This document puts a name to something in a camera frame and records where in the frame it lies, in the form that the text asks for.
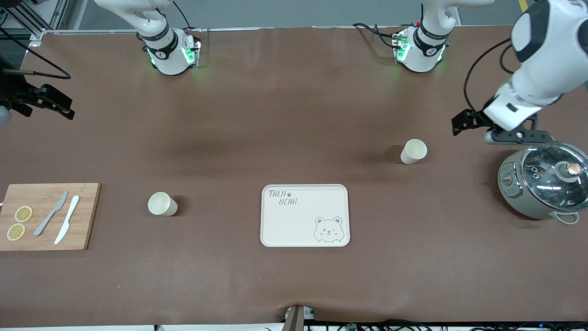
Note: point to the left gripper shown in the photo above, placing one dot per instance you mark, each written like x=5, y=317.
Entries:
x=474, y=116

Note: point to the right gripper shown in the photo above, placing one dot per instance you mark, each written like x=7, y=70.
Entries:
x=14, y=92

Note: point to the white IKEA cup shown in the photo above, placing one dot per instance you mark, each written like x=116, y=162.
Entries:
x=161, y=203
x=413, y=151

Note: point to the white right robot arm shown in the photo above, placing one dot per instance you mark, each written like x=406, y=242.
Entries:
x=165, y=55

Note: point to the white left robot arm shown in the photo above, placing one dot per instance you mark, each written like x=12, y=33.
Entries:
x=551, y=69

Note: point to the grey electric cooking pot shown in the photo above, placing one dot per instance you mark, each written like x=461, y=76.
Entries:
x=512, y=193

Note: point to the glass pot lid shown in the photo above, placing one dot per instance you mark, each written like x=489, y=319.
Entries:
x=546, y=179

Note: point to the white plastic knife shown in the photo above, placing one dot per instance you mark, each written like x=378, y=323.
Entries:
x=69, y=216

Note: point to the yellow lemon slice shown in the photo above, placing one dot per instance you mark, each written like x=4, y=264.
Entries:
x=16, y=232
x=23, y=214

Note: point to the grey plastic knife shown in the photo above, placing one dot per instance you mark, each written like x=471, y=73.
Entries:
x=46, y=223

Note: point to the wooden cutting board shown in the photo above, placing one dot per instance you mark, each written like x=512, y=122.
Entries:
x=46, y=241

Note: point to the brown table cover mat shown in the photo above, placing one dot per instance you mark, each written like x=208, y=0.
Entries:
x=294, y=115

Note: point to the cream bear print tray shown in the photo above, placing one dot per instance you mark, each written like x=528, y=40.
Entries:
x=303, y=220

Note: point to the aluminium frame profile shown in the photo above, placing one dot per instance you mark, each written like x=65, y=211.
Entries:
x=57, y=14

